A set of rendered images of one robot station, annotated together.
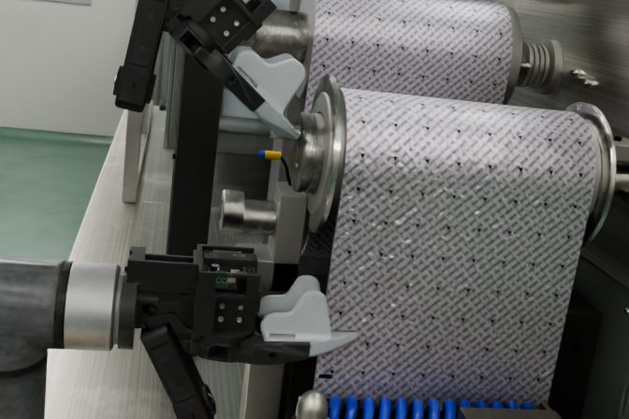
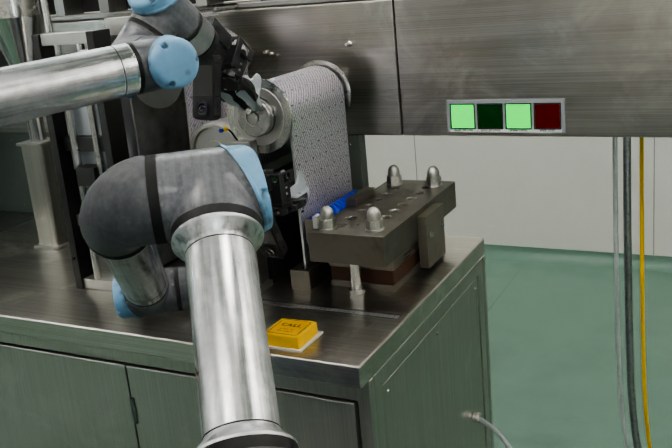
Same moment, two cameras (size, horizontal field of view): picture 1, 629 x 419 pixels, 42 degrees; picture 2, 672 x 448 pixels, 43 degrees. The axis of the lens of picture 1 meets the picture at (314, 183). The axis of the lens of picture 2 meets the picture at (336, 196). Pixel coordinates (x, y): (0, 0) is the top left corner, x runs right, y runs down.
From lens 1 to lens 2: 1.26 m
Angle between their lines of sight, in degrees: 49
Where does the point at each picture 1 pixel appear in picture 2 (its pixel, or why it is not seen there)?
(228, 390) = not seen: hidden behind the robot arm
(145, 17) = (216, 72)
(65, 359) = (105, 318)
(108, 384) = not seen: hidden behind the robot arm
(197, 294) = (279, 185)
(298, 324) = (299, 187)
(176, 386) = (277, 234)
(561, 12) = (236, 24)
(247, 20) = (243, 61)
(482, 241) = (325, 128)
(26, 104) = not seen: outside the picture
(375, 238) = (302, 141)
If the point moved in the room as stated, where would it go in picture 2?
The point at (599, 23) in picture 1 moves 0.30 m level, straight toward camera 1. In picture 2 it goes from (273, 25) to (348, 25)
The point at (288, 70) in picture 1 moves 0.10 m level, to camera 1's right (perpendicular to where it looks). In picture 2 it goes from (257, 79) to (292, 71)
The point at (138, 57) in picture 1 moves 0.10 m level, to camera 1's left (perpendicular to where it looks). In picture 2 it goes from (217, 92) to (173, 102)
